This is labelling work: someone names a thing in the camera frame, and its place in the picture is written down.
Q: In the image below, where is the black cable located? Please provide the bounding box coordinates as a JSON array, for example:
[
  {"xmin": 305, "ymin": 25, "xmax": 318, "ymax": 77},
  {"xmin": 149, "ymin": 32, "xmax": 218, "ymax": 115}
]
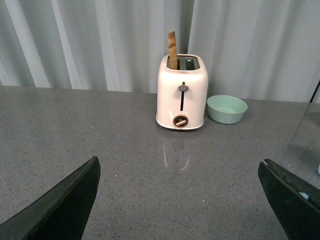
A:
[{"xmin": 309, "ymin": 79, "xmax": 320, "ymax": 104}]

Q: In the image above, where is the green bowl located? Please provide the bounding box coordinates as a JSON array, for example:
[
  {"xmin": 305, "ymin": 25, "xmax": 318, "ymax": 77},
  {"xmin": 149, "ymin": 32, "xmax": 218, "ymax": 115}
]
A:
[{"xmin": 207, "ymin": 95, "xmax": 248, "ymax": 125}]

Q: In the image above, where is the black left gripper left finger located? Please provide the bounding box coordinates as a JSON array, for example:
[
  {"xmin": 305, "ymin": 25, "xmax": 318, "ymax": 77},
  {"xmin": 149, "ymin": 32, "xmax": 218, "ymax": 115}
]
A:
[{"xmin": 0, "ymin": 156, "xmax": 101, "ymax": 240}]

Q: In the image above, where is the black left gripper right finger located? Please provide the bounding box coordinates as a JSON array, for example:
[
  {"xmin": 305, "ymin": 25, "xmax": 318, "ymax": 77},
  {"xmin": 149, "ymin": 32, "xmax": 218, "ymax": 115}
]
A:
[{"xmin": 258, "ymin": 159, "xmax": 320, "ymax": 240}]

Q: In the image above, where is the white toaster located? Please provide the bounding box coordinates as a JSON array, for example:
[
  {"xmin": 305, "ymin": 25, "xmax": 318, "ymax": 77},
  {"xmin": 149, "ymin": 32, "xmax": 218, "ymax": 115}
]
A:
[{"xmin": 156, "ymin": 54, "xmax": 209, "ymax": 131}]

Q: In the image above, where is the toast slice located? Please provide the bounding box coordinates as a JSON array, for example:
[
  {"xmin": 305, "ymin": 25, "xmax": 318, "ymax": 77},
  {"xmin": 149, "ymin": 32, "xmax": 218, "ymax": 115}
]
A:
[{"xmin": 168, "ymin": 31, "xmax": 178, "ymax": 70}]

